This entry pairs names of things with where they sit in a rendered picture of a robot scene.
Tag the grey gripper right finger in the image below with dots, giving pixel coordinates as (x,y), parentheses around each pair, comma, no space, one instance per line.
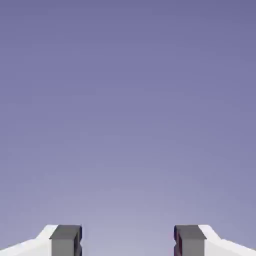
(192,242)

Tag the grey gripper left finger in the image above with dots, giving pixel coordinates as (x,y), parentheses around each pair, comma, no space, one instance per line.
(64,242)

